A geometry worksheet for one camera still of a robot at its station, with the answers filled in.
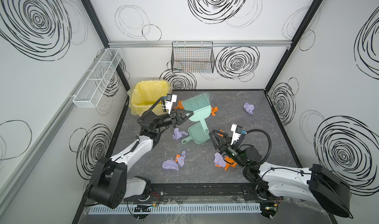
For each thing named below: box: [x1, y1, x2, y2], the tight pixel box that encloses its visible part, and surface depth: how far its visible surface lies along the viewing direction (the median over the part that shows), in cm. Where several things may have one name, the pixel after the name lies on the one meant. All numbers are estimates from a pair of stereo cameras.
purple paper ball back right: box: [243, 102, 256, 115], surface depth 108 cm
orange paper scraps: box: [211, 106, 219, 116], surface depth 110 cm
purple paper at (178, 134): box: [172, 127, 190, 141], surface depth 94 cm
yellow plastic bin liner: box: [126, 79, 173, 116], surface depth 92 cm
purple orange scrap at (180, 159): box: [175, 149, 187, 167], surface depth 86 cm
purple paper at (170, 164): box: [161, 159, 180, 171], surface depth 84 cm
